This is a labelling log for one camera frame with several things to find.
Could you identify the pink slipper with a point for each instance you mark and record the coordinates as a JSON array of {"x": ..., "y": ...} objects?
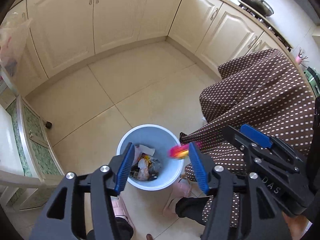
[
  {"x": 120, "y": 210},
  {"x": 181, "y": 188}
]

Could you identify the pink utensil holder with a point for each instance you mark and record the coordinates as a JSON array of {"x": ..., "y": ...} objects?
[{"x": 300, "y": 56}]

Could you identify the white green side cart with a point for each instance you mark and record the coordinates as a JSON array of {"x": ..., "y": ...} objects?
[{"x": 41, "y": 171}]

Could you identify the black snack bag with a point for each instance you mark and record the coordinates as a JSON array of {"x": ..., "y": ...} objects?
[{"x": 154, "y": 168}]

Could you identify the clear plastic bag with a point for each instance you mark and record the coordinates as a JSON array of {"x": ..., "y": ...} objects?
[{"x": 14, "y": 35}]

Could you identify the colourful candy wrapper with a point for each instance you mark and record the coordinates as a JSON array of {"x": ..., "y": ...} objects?
[{"x": 182, "y": 151}]

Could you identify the black gas stove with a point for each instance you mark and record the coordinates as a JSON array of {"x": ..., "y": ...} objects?
[{"x": 266, "y": 23}]

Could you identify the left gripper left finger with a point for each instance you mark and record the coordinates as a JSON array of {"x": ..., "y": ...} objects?
[{"x": 63, "y": 215}]

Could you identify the white paper bag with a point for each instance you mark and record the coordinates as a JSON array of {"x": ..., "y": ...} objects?
[{"x": 142, "y": 149}]

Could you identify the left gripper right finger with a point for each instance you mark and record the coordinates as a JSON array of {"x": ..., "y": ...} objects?
[{"x": 242, "y": 207}]

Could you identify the black wok with lid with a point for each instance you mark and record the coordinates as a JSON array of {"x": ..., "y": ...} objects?
[{"x": 260, "y": 6}]

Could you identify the green electric grill pot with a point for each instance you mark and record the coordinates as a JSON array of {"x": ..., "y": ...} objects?
[{"x": 313, "y": 79}]

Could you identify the person right hand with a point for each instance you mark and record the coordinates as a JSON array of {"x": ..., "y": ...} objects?
[{"x": 300, "y": 227}]

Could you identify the blue plastic trash bin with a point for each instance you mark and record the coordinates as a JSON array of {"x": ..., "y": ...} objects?
[{"x": 162, "y": 140}]

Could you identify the brown polka dot tablecloth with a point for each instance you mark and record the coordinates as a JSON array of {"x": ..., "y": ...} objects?
[{"x": 266, "y": 91}]

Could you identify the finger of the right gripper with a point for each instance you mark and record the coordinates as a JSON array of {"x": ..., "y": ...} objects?
[
  {"x": 280, "y": 162},
  {"x": 256, "y": 136}
]

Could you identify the cream lower cabinets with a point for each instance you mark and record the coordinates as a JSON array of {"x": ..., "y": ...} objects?
[{"x": 62, "y": 33}]

